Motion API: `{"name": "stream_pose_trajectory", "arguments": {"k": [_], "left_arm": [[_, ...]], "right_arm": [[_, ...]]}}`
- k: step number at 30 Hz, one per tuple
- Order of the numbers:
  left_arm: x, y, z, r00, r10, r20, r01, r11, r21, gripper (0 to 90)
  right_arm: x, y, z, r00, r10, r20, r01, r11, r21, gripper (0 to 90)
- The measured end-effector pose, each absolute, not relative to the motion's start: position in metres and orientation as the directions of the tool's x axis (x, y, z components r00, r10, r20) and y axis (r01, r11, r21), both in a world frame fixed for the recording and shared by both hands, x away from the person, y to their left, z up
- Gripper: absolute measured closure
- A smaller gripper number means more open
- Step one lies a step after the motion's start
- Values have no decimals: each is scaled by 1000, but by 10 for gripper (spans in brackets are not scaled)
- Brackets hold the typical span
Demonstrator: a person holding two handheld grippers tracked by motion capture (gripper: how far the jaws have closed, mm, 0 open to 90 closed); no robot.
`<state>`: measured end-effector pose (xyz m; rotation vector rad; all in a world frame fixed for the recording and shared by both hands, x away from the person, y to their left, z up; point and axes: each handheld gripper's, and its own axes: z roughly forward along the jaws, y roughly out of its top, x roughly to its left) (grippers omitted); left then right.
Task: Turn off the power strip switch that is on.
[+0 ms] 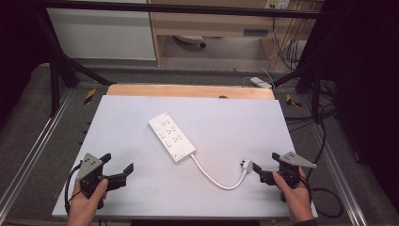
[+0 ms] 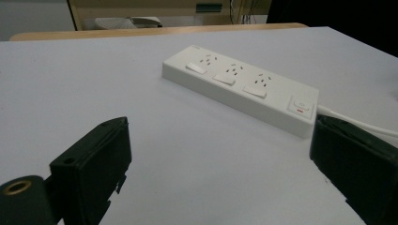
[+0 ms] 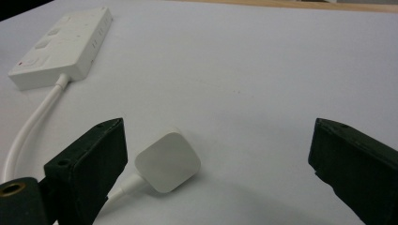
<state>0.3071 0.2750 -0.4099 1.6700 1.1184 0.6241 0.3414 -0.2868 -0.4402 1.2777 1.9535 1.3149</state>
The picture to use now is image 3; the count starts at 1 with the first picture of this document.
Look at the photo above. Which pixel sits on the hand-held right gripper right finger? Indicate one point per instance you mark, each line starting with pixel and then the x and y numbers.
pixel 359 168

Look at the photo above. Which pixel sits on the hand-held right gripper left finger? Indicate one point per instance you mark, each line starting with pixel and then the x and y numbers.
pixel 87 165

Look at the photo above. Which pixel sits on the white power plug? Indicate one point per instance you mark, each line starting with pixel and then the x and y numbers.
pixel 167 162

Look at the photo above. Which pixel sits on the white power strip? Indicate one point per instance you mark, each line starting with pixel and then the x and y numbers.
pixel 62 50

